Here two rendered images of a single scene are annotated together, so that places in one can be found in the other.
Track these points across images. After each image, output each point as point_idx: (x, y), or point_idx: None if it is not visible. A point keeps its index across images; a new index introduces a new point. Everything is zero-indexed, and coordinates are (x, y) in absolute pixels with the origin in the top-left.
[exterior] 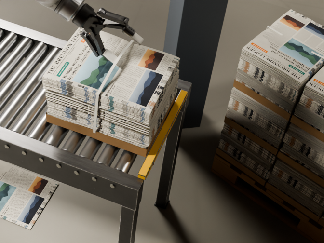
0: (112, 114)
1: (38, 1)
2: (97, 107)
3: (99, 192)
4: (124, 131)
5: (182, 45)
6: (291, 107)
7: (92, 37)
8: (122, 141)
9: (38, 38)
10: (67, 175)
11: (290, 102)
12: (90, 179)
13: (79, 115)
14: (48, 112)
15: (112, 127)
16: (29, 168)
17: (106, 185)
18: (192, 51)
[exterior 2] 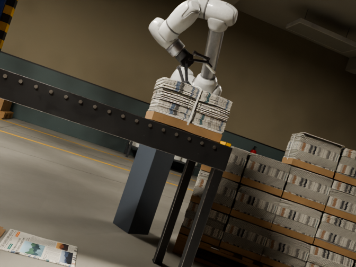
0: (206, 106)
1: (183, 21)
2: (197, 100)
3: (200, 158)
4: (209, 121)
5: (157, 154)
6: (241, 171)
7: (186, 68)
8: (206, 130)
9: None
10: (179, 144)
11: (240, 168)
12: (198, 144)
13: (179, 111)
14: (156, 110)
15: (202, 118)
16: (147, 143)
17: (208, 148)
18: (160, 162)
